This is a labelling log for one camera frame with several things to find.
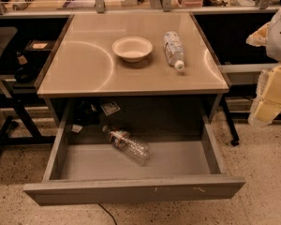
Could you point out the clear crushed water bottle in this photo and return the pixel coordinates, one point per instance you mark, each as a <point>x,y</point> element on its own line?
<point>133,147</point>

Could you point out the white paper bowl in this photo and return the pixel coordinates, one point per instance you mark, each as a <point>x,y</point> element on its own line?
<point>132,49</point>

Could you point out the grey cabinet with counter top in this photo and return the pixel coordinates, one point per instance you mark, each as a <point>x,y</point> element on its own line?
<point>86,66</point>

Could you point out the full labelled water bottle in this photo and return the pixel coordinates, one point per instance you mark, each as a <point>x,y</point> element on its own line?
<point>174,50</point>

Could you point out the open grey metal drawer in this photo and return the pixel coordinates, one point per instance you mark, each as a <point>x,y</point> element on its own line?
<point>185,162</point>

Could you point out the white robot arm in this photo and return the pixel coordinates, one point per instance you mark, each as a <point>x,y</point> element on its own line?
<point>273,47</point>

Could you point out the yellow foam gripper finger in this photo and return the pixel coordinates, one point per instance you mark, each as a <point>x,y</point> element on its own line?
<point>267,104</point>
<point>259,37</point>

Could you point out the small dark box with label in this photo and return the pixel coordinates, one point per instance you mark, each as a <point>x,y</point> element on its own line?
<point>40,45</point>

